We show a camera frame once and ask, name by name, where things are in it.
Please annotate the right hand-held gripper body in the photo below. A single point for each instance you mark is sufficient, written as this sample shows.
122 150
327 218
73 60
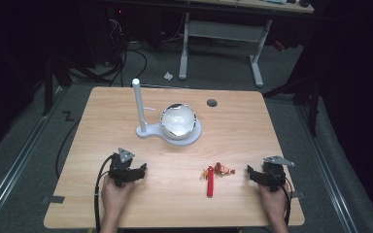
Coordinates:
273 174

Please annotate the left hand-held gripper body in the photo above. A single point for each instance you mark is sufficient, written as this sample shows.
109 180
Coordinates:
120 168

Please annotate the white stand with pole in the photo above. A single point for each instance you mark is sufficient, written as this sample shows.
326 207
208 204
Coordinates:
149 129

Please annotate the person's right hand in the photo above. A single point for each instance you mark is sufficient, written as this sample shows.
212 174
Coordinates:
273 204

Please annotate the person's left hand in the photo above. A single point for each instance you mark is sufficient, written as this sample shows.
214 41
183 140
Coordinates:
115 197

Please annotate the grey tape strip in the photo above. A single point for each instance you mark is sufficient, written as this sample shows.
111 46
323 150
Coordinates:
298 194
53 199

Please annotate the round glass bowl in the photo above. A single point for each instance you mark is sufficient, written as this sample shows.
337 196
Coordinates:
178 121

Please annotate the black metal stand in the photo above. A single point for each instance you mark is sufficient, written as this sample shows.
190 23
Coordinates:
307 97
50 84

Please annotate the white paper scrap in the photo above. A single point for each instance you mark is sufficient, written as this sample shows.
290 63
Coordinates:
168 76

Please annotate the metal floor rail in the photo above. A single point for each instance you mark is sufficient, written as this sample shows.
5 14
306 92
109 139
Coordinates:
16 161
327 168

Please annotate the white desk frame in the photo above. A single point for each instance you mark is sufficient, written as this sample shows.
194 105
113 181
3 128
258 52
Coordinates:
223 30

